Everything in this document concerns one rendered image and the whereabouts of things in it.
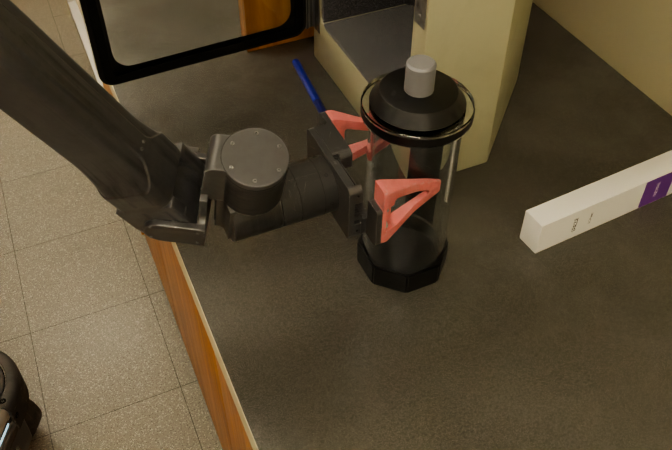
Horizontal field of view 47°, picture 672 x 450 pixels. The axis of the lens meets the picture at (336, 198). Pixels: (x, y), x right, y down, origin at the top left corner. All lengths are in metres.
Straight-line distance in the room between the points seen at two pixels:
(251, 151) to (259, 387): 0.26
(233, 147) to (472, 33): 0.34
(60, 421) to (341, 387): 1.24
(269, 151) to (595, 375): 0.41
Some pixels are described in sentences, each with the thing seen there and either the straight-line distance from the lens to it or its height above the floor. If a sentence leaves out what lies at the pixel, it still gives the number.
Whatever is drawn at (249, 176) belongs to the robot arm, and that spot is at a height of 1.18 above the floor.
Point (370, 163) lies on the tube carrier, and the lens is 0.77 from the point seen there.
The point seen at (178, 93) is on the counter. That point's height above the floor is 0.94.
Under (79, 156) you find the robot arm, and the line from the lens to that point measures 0.65.
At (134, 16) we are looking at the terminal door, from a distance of 1.06.
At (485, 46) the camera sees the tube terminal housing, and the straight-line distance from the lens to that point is 0.91.
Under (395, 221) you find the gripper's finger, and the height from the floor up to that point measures 1.08.
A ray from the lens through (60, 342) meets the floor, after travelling 2.09.
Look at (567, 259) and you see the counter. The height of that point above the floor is 0.94.
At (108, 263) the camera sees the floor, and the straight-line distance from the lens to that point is 2.23.
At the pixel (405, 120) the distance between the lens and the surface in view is 0.71.
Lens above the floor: 1.61
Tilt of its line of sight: 44 degrees down
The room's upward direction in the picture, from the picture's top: straight up
